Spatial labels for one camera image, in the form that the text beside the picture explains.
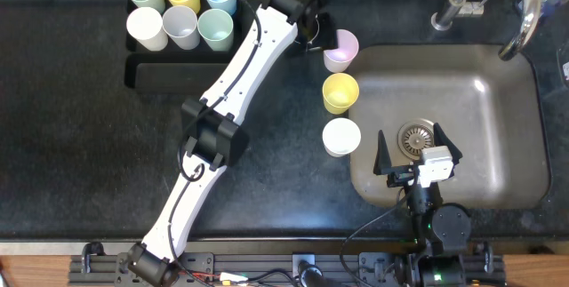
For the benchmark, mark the mounting rail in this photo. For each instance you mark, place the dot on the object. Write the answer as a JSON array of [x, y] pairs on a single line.
[[266, 269]]

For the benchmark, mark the white cup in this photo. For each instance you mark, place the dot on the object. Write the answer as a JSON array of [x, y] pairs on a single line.
[[144, 25], [341, 136]]

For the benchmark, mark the black tray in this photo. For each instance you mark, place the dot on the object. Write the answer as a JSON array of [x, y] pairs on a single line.
[[178, 76]]

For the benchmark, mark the steel tap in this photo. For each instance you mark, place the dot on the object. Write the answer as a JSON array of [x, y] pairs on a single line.
[[453, 2]]

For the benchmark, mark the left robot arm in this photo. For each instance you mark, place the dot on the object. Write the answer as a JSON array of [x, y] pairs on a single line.
[[266, 42]]

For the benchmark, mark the steel sink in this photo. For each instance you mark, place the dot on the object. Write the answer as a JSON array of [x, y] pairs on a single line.
[[480, 114]]

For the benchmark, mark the grey cup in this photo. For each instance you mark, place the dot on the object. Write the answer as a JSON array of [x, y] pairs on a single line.
[[180, 22]]

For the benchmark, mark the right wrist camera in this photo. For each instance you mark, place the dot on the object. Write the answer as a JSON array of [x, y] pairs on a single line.
[[435, 165]]

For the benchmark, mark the pink cup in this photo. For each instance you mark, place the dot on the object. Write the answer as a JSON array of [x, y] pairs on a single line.
[[342, 47]]

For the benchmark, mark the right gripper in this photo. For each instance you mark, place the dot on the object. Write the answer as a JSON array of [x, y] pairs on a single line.
[[400, 177]]

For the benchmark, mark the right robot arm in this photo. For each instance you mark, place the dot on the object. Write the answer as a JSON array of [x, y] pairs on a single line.
[[451, 227]]

